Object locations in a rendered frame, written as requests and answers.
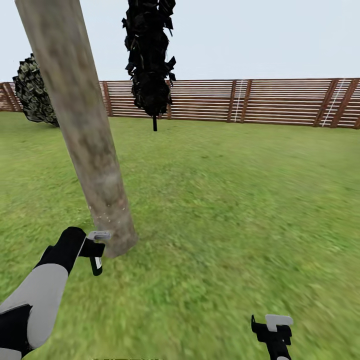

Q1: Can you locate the pesticide atomizer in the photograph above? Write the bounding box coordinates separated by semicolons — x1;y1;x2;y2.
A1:
90;256;103;277

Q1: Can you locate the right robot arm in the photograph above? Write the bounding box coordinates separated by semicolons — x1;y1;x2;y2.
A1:
251;313;294;360

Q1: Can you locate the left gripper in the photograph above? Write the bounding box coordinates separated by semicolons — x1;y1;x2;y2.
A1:
78;240;105;258

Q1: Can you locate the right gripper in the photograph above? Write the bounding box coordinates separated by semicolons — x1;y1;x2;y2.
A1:
251;319;291;347

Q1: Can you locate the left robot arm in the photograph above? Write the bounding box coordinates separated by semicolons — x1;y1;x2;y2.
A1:
0;227;112;360

